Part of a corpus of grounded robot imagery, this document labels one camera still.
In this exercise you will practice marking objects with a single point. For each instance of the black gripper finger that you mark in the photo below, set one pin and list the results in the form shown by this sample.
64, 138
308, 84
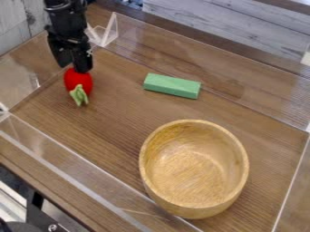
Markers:
81, 57
60, 52

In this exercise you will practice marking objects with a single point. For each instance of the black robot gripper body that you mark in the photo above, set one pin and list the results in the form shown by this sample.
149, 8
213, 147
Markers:
66, 21

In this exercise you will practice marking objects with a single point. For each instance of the red plush strawberry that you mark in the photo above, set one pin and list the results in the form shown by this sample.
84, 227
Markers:
79, 85

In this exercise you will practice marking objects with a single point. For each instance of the green rectangular block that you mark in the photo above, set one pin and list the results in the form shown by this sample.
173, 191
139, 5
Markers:
169, 85

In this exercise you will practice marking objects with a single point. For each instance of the wooden bowl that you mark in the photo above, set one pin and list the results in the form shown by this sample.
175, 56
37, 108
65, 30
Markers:
193, 168

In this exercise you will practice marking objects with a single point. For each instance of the clear acrylic corner bracket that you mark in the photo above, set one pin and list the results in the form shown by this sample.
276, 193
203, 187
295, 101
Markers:
103, 35

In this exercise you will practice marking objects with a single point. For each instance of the clear acrylic tray wall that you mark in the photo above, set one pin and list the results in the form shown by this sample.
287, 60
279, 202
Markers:
91, 194

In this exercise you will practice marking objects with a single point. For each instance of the black metal table bracket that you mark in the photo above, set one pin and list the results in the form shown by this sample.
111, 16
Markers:
36, 216

